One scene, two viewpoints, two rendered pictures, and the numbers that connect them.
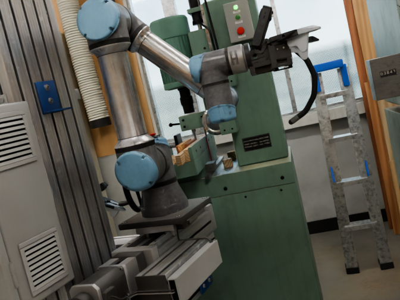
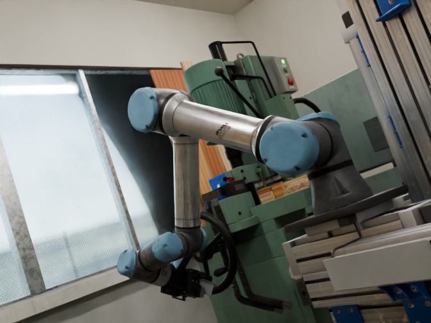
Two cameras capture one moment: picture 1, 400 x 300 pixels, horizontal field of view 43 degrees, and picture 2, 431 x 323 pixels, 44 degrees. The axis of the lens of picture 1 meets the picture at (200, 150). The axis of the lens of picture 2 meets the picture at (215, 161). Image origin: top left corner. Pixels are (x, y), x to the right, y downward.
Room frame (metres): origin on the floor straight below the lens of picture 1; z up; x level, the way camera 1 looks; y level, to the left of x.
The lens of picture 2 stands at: (1.38, 1.87, 0.86)
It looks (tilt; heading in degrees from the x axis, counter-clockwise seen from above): 7 degrees up; 299
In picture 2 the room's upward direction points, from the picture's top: 19 degrees counter-clockwise
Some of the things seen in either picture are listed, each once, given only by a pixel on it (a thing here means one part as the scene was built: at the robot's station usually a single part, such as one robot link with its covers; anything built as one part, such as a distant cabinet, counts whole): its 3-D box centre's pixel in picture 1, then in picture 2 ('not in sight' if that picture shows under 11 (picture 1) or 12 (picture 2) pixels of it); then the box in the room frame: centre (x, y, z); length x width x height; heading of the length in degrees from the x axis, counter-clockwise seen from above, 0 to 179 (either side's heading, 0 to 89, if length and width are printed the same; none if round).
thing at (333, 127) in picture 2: not in sight; (318, 142); (1.78, 0.60, 0.98); 0.13 x 0.12 x 0.14; 85
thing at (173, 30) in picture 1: (175, 53); (215, 102); (2.32, 0.01, 1.35); 0.18 x 0.18 x 0.31
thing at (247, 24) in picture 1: (239, 21); (281, 76); (2.11, -0.28, 1.40); 0.10 x 0.06 x 0.16; 79
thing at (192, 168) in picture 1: (175, 162); (247, 218); (2.29, 0.12, 0.87); 0.61 x 0.30 x 0.06; 169
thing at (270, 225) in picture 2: (190, 168); (250, 231); (2.33, 0.07, 0.82); 0.40 x 0.21 x 0.04; 169
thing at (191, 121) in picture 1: (196, 122); (245, 177); (2.31, -0.01, 1.03); 0.14 x 0.07 x 0.09; 79
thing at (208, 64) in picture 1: (211, 66); not in sight; (1.38, -0.08, 1.21); 0.11 x 0.08 x 0.09; 78
